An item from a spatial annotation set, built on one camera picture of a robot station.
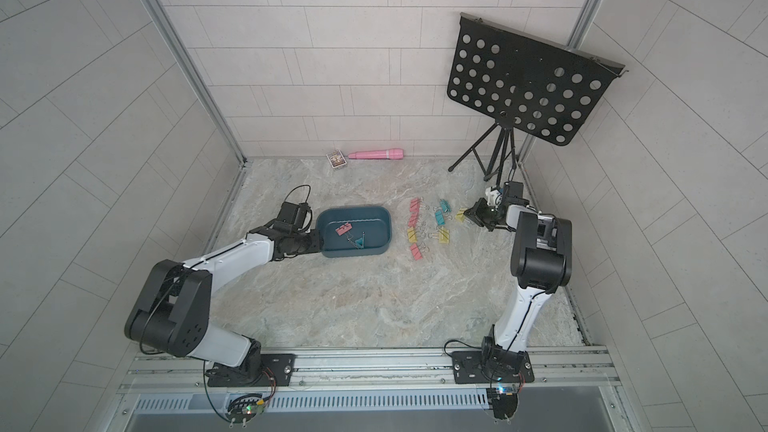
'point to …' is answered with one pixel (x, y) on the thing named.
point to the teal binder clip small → (439, 218)
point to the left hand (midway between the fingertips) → (325, 237)
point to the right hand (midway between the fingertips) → (468, 206)
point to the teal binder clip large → (359, 244)
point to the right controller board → (505, 402)
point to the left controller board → (244, 407)
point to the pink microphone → (393, 154)
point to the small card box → (336, 159)
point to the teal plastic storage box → (354, 231)
